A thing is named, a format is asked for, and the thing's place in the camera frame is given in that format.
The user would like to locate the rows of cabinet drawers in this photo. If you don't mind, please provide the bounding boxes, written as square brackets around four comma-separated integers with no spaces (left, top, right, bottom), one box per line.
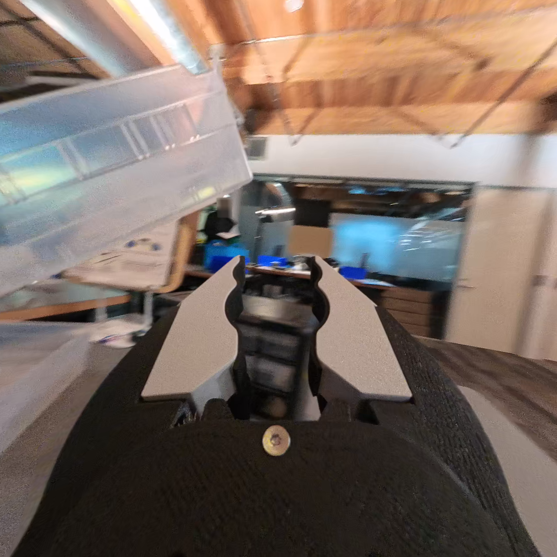
[241,296,312,392]

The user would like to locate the brown cardboard box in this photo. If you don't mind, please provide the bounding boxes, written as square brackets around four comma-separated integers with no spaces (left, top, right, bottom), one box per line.
[287,226,333,257]

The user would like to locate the clear plastic storage bin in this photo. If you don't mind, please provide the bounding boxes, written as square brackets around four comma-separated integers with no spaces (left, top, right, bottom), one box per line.
[0,64,254,455]

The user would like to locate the black drawer cabinet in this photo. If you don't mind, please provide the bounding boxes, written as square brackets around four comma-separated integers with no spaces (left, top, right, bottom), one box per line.
[235,283,320,420]

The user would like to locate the wooden framed board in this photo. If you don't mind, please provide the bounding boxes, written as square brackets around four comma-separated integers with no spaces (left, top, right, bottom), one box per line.
[61,211,201,293]

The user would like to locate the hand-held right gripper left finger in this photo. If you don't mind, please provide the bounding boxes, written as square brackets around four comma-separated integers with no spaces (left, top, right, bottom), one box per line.
[140,255,251,422]

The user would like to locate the silver ventilation duct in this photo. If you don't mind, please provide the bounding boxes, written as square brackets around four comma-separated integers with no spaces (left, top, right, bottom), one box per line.
[22,0,209,77]

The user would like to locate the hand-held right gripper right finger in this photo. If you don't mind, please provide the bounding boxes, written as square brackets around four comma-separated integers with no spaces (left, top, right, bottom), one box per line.
[308,255,414,420]

